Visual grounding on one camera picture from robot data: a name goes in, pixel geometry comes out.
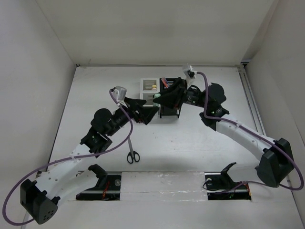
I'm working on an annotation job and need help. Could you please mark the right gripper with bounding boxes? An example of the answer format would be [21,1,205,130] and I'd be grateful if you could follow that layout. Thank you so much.
[153,77,210,109]

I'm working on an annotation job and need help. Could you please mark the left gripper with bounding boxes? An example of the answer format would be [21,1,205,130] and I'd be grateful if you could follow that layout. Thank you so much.
[106,97,158,137]

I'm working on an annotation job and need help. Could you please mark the green highlighter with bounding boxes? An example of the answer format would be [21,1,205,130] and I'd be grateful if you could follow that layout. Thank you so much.
[152,93,162,108]

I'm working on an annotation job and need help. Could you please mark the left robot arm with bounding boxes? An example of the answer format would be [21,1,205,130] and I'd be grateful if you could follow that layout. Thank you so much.
[20,97,159,225]

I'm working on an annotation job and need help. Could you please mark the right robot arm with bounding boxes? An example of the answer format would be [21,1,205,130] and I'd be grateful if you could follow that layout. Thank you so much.
[153,78,295,187]

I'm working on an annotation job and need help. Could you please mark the black slotted container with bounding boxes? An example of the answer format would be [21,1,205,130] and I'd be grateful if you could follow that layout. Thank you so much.
[159,78,180,118]

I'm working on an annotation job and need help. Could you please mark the white slotted container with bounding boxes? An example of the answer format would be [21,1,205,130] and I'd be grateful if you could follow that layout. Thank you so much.
[140,78,160,107]

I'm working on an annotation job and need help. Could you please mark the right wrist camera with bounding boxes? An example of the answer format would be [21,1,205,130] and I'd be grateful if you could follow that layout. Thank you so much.
[183,64,196,81]

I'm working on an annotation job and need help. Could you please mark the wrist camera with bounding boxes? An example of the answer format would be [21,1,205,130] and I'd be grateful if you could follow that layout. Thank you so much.
[110,86,127,102]
[183,64,196,81]

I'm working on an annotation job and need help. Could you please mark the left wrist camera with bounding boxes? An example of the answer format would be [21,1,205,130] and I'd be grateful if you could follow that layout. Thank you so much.
[110,86,127,102]

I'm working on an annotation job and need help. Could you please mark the black handled scissors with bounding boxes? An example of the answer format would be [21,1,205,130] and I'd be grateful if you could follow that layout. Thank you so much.
[127,138,141,164]

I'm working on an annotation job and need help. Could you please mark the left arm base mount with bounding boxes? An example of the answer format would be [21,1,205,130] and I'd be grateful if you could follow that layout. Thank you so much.
[76,165,122,201]

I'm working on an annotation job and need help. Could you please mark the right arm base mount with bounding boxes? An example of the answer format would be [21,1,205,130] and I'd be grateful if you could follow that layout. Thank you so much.
[203,162,252,201]

